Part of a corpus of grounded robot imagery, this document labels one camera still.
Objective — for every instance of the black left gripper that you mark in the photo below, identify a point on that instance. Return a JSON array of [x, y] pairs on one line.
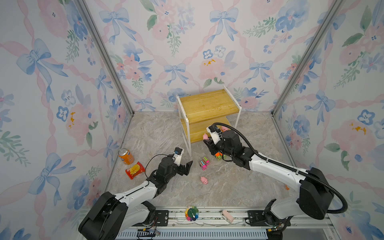
[[181, 171]]

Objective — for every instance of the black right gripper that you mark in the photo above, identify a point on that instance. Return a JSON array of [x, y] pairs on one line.
[[211, 146]]

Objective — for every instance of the orange green toy car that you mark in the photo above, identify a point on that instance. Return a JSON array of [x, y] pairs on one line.
[[219, 156]]

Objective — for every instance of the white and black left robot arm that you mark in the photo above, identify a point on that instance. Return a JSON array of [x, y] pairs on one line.
[[112, 214]]

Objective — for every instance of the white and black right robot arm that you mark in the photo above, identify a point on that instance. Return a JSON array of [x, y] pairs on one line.
[[313, 196]]

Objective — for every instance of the pink green toy car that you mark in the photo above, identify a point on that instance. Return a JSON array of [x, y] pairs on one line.
[[206, 161]]

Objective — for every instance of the colourful round disc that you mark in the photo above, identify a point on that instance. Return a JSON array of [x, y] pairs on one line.
[[192, 213]]

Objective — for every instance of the red snack packet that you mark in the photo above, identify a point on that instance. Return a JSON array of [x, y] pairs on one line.
[[135, 170]]

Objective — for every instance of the orange soda can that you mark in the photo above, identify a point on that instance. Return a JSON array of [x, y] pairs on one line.
[[125, 156]]

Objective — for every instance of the pink eraser block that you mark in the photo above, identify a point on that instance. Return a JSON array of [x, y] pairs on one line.
[[227, 216]]

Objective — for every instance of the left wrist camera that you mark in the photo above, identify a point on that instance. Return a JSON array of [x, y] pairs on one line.
[[178, 154]]

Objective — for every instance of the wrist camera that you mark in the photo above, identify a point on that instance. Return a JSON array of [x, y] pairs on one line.
[[178, 154], [216, 137]]

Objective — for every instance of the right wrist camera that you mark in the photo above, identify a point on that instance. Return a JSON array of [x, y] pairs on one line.
[[216, 137]]

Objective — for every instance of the wooden two-tier shelf white frame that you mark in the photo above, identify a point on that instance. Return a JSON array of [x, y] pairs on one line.
[[197, 112]]

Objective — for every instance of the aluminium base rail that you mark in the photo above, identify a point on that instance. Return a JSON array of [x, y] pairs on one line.
[[171, 224]]

